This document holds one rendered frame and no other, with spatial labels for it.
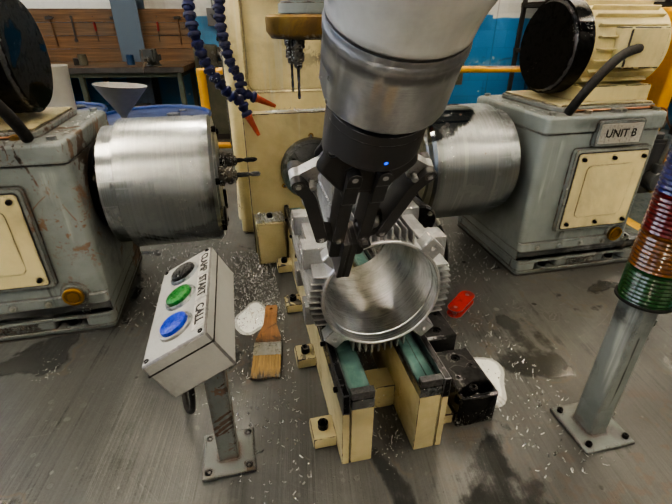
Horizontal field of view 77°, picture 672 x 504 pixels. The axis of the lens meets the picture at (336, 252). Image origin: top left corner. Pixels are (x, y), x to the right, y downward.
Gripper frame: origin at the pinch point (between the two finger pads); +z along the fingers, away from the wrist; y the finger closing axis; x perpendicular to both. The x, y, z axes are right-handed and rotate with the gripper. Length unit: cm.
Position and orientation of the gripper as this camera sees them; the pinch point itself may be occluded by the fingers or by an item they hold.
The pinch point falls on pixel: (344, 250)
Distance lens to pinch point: 46.9
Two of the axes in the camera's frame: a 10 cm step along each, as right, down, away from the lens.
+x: 1.9, 8.4, -5.0
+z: -1.1, 5.3, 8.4
